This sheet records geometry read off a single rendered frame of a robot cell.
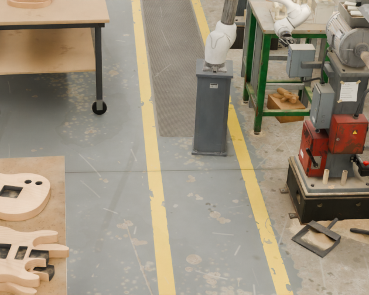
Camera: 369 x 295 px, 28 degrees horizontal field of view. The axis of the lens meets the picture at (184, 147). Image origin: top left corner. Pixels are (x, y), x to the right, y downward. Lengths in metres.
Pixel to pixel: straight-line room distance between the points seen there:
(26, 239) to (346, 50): 2.34
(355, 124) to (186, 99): 2.17
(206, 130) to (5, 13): 1.80
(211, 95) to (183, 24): 2.72
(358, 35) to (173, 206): 1.72
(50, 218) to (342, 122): 2.07
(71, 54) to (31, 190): 2.80
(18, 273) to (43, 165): 0.96
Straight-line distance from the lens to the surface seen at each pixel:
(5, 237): 3.34
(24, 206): 3.59
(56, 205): 3.66
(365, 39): 4.65
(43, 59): 6.26
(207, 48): 5.42
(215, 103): 5.53
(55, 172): 3.90
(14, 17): 5.87
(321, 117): 4.88
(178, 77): 6.93
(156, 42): 7.66
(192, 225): 5.00
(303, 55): 4.91
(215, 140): 5.69
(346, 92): 4.80
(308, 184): 5.02
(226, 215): 5.12
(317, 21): 5.86
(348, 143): 4.86
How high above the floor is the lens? 3.04
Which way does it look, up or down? 31 degrees down
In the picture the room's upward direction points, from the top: 3 degrees clockwise
